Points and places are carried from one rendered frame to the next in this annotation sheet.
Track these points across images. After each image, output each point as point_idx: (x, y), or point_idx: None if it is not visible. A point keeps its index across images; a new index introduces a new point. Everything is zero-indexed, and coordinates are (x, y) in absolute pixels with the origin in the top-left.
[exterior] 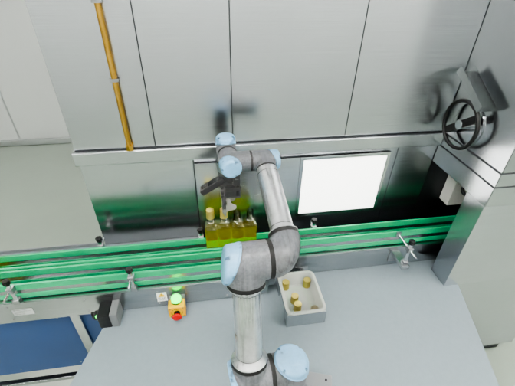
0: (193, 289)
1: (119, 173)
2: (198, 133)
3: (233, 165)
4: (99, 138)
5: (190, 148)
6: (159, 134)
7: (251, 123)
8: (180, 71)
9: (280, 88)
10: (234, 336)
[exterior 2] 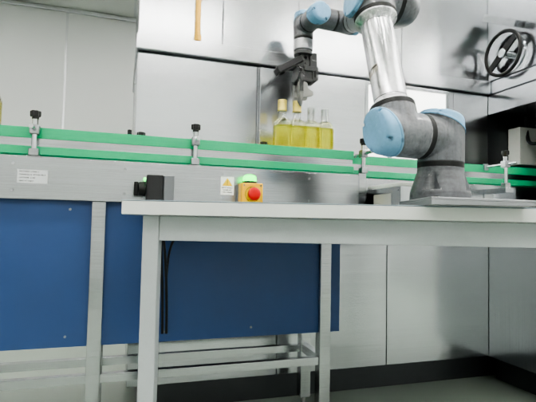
0: (268, 179)
1: (179, 69)
2: (266, 39)
3: (324, 4)
4: (168, 25)
5: (258, 49)
6: (228, 33)
7: (316, 39)
8: None
9: (340, 9)
10: (372, 73)
